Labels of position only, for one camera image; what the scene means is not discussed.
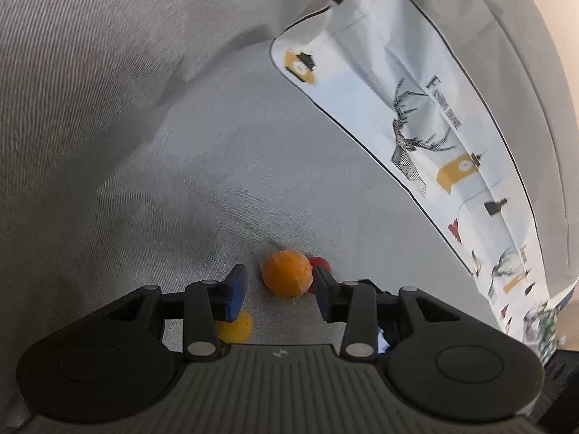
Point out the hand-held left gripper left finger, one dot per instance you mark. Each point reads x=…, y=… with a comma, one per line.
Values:
x=235, y=289

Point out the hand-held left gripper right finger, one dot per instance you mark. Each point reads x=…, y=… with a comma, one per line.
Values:
x=323, y=294

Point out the orange kumquat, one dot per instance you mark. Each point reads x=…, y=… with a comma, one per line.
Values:
x=287, y=273

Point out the red cherry tomato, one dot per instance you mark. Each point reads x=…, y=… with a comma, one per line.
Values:
x=319, y=262

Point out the small yellow fruit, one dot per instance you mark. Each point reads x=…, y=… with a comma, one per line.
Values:
x=240, y=327

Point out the white printed cloth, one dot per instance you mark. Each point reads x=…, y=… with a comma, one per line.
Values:
x=384, y=77

